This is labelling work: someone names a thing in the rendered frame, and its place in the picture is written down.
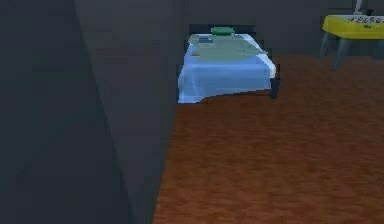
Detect blue covered bed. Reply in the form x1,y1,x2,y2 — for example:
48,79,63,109
176,23,281,105

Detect green pillow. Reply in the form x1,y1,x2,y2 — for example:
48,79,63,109
210,26,236,37

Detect yellow table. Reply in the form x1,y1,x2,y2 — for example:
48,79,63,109
319,13,384,72

